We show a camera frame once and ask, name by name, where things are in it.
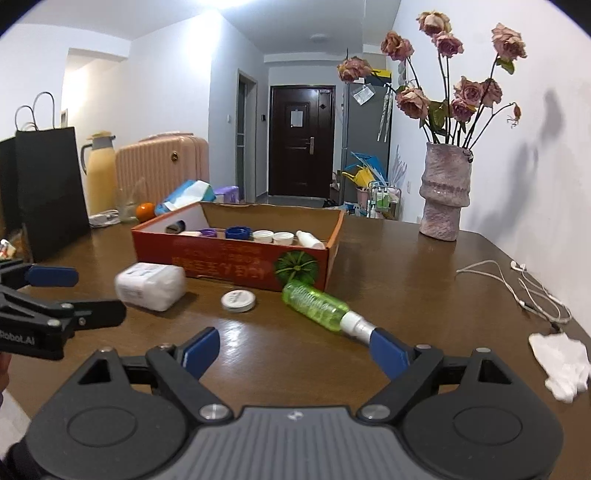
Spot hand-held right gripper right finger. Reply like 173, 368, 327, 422
355, 328, 513, 424

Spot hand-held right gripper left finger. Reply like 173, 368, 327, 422
78, 326, 234, 424

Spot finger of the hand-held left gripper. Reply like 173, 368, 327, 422
0, 261, 79, 291
0, 288, 127, 330

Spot white round lid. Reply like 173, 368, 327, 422
220, 289, 256, 313

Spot large white plastic bottle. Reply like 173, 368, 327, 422
114, 261, 187, 313

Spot green clear plastic bottle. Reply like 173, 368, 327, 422
282, 280, 378, 345

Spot red cardboard box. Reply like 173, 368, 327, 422
130, 200, 346, 293

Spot small white bottle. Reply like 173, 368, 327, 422
295, 229, 327, 250

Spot large black paper bag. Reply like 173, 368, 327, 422
13, 92, 91, 263

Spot clear drinking glass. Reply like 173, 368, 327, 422
115, 182, 144, 225

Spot dark paper bag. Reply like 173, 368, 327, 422
0, 136, 22, 241

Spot yellow thermos jug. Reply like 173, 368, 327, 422
80, 132, 117, 217

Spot blue wet wipes pack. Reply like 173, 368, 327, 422
154, 179, 217, 216

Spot rack with small bottles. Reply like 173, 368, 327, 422
368, 182, 403, 218

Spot pink ribbed suitcase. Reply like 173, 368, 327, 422
115, 133, 210, 206

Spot pink textured vase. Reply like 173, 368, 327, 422
418, 141, 473, 242

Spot crumpled white tissue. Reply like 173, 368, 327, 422
528, 332, 591, 402

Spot blue and yellow plastic items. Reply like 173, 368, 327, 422
344, 151, 389, 188

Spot dark brown entrance door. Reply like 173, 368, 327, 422
269, 84, 337, 197

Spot grey refrigerator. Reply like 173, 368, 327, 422
341, 80, 393, 204

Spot white hanging umbrellas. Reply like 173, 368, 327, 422
376, 87, 394, 142

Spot dried pink roses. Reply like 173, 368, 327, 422
337, 10, 527, 149

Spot white coiled cable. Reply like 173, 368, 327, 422
87, 209, 122, 229

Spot white wired earphones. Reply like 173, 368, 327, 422
455, 259, 574, 324

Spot grey interior door frame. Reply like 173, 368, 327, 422
236, 69, 257, 204

